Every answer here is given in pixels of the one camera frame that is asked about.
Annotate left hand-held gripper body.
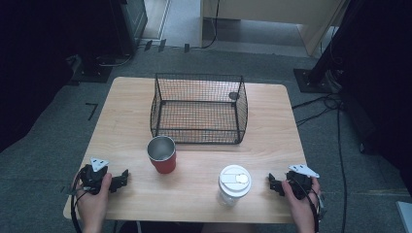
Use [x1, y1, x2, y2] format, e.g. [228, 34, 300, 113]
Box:
[78, 156, 113, 196]

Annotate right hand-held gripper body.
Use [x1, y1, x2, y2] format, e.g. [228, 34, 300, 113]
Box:
[285, 163, 321, 201]

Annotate red cup with steel inside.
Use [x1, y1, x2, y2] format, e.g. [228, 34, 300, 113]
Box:
[146, 135, 178, 175]

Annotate black wire mesh basket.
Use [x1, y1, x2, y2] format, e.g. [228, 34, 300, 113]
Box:
[150, 73, 249, 146]

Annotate person's right hand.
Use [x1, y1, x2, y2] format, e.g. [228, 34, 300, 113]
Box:
[281, 177, 323, 225]

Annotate person's left hand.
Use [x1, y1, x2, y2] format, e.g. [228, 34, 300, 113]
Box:
[75, 173, 114, 225]

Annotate person's legs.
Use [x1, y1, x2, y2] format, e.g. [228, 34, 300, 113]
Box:
[117, 220, 260, 233]

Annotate white flat object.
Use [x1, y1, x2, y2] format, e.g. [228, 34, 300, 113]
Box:
[395, 200, 412, 233]

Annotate dark curtain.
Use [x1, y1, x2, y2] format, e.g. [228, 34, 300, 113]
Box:
[329, 0, 412, 197]
[0, 0, 120, 153]

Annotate black cabinet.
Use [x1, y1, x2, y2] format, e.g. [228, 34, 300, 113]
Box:
[109, 0, 149, 56]

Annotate light wooden cabinet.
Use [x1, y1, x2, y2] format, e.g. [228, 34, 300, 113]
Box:
[199, 0, 352, 58]

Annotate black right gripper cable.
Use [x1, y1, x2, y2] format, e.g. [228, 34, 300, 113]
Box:
[290, 178, 326, 233]

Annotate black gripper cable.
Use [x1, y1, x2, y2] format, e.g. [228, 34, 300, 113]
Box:
[290, 178, 326, 233]
[69, 173, 89, 233]

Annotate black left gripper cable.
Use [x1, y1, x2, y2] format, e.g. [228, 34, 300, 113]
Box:
[69, 173, 89, 233]

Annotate black floor cables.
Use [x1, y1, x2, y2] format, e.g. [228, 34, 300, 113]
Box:
[291, 92, 349, 233]

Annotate black floor base plate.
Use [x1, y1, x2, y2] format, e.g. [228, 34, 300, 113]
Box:
[67, 53, 115, 85]

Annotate black stand with base plate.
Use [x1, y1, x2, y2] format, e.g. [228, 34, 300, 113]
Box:
[292, 0, 368, 95]

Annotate black looped floor cable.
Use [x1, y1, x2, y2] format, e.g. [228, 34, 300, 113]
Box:
[96, 51, 134, 68]

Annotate black hanging cable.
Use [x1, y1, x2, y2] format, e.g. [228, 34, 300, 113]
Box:
[190, 0, 222, 50]

